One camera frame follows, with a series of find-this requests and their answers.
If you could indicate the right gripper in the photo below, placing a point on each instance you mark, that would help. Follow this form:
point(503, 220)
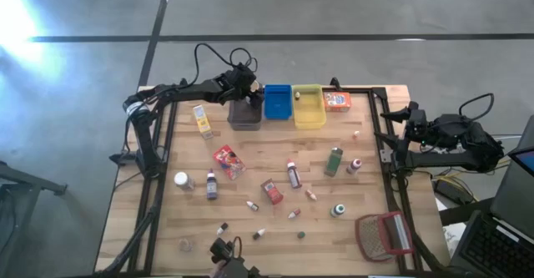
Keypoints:
point(421, 132)

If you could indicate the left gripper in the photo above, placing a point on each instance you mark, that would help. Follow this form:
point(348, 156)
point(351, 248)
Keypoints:
point(238, 82)

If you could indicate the orange dropper bottle white cap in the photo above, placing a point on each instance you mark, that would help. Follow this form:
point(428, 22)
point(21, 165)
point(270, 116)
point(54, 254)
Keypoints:
point(310, 195)
point(356, 135)

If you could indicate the yellow corn pops box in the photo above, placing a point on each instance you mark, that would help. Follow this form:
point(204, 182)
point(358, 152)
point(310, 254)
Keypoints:
point(203, 122)

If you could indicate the orange mini wheats box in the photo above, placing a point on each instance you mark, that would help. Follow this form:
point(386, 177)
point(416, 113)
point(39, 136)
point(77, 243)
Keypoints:
point(337, 102)

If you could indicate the red smoked paprika tin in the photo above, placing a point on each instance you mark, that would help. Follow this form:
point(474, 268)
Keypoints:
point(272, 191)

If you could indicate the glass spice jar white lid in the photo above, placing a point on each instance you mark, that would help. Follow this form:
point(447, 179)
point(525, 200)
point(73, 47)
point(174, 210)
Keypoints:
point(182, 180)

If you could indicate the dark green bottle green cap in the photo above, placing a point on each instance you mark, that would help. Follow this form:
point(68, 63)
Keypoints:
point(300, 235)

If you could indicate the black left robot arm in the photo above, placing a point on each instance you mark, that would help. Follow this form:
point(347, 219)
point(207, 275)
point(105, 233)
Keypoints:
point(187, 89)

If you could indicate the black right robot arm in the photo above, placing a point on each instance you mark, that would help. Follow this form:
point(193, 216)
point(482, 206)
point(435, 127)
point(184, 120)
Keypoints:
point(442, 159)

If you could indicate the blue plastic basket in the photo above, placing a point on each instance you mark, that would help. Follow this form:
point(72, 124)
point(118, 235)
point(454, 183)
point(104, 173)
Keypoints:
point(278, 102)

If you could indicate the grey plastic bin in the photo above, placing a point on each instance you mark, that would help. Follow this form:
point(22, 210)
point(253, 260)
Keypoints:
point(244, 119)

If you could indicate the brown dropper bottle white cap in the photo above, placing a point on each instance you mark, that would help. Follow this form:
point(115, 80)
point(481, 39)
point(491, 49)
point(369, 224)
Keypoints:
point(297, 96)

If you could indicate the yellow plastic bin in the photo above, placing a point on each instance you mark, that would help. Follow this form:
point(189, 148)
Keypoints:
point(310, 111)

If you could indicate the red froot loops box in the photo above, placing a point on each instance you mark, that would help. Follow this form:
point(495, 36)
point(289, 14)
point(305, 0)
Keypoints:
point(229, 162)

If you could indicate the square herb jar green label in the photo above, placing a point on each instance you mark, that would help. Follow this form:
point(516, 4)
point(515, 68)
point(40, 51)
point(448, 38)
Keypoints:
point(334, 162)

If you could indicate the black power brick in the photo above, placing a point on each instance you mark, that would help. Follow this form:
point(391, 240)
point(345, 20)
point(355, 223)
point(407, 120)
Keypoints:
point(450, 191)

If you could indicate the purple food colouring bottle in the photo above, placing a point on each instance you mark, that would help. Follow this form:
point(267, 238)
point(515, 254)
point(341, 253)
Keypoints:
point(212, 186)

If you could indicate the green food colouring bottle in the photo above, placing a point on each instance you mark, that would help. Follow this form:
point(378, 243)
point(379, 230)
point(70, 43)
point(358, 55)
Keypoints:
point(337, 210)

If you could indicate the red rimmed mesh basket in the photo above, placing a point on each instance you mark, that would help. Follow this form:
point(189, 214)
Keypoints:
point(371, 238)

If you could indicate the red dropper bottle white cap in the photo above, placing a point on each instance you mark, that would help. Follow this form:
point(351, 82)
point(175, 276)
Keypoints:
point(294, 213)

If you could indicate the white printed paper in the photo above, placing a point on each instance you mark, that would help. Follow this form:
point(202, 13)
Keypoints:
point(454, 238)

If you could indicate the lit display screen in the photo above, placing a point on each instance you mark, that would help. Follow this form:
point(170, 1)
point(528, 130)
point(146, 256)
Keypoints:
point(525, 161)

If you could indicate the black dropper bottle white cap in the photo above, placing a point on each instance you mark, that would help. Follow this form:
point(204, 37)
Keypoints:
point(222, 228)

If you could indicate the grey laptop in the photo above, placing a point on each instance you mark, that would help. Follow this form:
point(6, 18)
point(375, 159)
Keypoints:
point(492, 244)

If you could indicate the small clear glass jar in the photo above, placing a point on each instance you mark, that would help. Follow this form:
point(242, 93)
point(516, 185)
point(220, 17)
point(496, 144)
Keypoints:
point(185, 245)

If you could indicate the black handheld device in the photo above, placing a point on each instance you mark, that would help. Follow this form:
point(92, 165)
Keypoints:
point(229, 265)

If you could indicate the person's hand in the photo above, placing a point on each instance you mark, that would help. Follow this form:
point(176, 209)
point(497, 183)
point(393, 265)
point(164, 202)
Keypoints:
point(216, 268)

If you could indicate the black metal stand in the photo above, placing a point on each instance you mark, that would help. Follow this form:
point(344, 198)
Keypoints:
point(29, 180)

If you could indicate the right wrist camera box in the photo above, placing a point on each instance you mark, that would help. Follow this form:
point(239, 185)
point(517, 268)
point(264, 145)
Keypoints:
point(417, 111)

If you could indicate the black aluminium table frame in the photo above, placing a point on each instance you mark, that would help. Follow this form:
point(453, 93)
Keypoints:
point(361, 89)

